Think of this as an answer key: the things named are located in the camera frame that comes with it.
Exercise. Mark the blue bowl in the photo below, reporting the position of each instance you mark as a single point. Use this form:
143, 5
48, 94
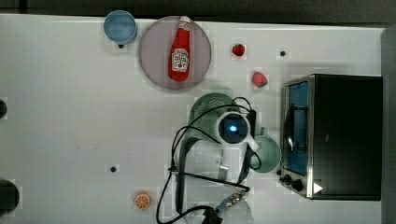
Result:
120, 27

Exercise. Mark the green plastic strainer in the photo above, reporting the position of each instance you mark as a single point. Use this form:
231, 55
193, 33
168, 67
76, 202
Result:
206, 111

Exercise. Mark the black round base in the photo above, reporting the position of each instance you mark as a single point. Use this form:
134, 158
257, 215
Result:
3, 109
9, 197

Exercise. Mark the mint green mug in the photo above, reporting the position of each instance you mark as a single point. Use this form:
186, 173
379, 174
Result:
268, 156

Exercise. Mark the pink strawberry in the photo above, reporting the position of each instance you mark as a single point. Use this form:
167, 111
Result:
259, 79

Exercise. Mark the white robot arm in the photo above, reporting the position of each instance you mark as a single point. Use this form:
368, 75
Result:
226, 127

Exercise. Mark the black round base upper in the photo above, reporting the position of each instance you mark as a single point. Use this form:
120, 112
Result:
3, 109

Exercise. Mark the orange half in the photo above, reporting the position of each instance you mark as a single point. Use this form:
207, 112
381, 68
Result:
142, 200

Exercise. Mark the grey round plate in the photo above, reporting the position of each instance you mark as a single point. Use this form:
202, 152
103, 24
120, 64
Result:
155, 46

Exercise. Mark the red ketchup bottle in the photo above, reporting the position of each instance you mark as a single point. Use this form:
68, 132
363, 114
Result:
180, 53

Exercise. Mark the toaster oven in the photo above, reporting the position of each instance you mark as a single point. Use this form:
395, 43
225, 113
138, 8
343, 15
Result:
331, 137

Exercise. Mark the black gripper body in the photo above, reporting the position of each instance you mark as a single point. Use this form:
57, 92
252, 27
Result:
251, 118

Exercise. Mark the red strawberry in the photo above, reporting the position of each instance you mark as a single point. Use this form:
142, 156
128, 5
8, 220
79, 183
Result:
238, 50

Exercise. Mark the black round base lower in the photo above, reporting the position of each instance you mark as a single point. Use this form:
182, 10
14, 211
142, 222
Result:
9, 197

